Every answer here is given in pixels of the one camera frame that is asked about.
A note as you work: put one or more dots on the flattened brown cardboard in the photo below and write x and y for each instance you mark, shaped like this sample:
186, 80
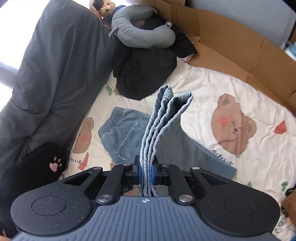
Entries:
227, 46

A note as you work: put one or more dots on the dark grey duvet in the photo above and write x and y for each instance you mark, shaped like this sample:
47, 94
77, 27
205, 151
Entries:
65, 65

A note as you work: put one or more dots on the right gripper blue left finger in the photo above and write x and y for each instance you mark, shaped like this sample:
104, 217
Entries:
136, 171

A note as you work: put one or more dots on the teal detergent bottle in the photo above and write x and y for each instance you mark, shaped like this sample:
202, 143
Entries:
291, 51

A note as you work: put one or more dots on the grey plush toy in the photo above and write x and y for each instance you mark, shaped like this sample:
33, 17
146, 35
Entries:
127, 25

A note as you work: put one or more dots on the black garment pile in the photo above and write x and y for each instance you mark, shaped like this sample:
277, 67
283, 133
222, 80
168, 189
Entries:
140, 72

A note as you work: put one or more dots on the cream bear print bedsheet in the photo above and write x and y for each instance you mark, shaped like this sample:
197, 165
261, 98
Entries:
238, 129

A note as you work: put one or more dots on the light blue denim jeans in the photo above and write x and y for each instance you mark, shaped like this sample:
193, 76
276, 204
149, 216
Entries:
157, 138

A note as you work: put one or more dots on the black cat paw glove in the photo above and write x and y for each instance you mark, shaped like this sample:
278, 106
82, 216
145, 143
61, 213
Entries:
40, 167

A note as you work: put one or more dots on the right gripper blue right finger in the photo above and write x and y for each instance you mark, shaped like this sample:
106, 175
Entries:
156, 172

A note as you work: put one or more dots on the brown teddy bear toy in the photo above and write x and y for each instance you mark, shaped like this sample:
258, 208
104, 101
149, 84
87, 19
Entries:
103, 8

